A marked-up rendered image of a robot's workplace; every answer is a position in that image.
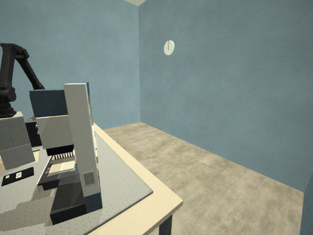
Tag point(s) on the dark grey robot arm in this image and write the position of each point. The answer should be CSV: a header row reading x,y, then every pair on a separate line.
x,y
7,92

